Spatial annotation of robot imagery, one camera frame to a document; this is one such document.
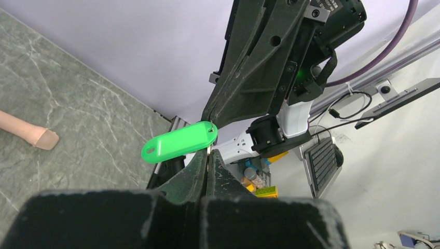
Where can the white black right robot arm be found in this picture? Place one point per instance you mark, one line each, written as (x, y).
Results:
(274, 134)

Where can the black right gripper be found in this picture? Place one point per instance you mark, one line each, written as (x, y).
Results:
(267, 59)

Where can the green plastic key tag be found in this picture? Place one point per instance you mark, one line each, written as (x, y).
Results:
(188, 139)

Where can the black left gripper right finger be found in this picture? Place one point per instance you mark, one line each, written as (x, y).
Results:
(252, 222)

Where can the grey computer keyboard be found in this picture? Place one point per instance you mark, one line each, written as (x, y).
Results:
(323, 162)

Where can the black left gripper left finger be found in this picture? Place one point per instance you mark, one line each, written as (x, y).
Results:
(114, 218)

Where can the beige wooden pestle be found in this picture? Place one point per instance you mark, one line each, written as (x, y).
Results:
(39, 137)

